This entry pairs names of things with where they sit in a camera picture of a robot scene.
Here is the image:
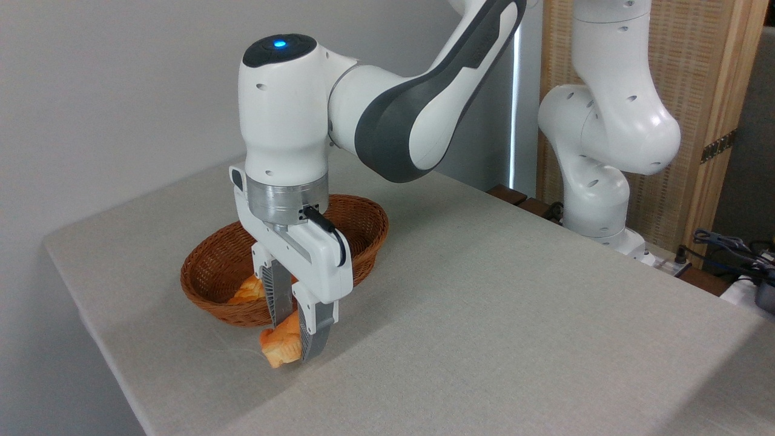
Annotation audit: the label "small golden bread piece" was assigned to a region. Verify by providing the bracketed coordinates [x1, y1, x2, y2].
[259, 311, 303, 369]

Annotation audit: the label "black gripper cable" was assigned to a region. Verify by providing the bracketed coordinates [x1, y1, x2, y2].
[303, 206, 348, 267]

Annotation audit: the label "brown oval wicker basket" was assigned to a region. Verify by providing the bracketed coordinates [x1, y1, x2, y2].
[180, 194, 389, 328]

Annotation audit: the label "dark metal screen hinge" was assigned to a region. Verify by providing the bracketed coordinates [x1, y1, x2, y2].
[701, 129, 737, 164]

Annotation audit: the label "long golden braided bread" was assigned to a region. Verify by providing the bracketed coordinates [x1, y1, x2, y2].
[227, 274, 267, 305]

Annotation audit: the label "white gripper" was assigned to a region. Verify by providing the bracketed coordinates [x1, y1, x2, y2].
[229, 163, 354, 362]

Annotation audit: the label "black tangled cables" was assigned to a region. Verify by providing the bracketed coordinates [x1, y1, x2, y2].
[677, 229, 775, 280]

